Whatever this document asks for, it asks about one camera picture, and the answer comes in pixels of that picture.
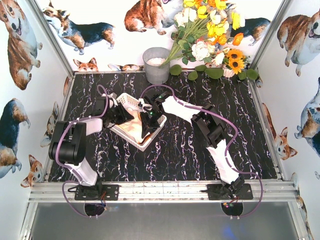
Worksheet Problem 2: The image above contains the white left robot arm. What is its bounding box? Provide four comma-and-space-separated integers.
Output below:
48, 96, 134, 187

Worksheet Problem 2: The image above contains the white perforated storage basket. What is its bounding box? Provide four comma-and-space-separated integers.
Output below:
110, 93, 167, 152

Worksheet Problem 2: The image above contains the grey metal bucket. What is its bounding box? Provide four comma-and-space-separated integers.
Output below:
142, 47, 170, 85

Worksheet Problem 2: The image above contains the artificial flower bouquet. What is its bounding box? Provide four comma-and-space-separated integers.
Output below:
162, 0, 246, 65

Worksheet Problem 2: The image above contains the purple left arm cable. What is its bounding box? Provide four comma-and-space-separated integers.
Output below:
55, 84, 110, 220

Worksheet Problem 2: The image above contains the sunflower pot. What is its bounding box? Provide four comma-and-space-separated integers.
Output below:
222, 47, 251, 78

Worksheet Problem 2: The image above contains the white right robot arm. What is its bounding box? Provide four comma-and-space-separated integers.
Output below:
138, 91, 244, 199

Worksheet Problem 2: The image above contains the cream glove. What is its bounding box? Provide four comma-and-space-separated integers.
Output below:
118, 108, 150, 145

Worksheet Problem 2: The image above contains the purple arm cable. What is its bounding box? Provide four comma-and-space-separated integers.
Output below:
139, 84, 264, 218
55, 84, 110, 220

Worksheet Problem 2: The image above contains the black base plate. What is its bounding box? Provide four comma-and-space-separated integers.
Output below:
74, 184, 119, 201
203, 183, 254, 201

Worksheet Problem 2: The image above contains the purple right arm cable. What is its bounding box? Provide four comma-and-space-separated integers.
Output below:
139, 84, 264, 218

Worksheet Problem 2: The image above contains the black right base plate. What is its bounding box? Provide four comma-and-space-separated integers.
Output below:
203, 183, 254, 201

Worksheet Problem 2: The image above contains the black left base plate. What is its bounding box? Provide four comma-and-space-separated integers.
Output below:
74, 184, 119, 201

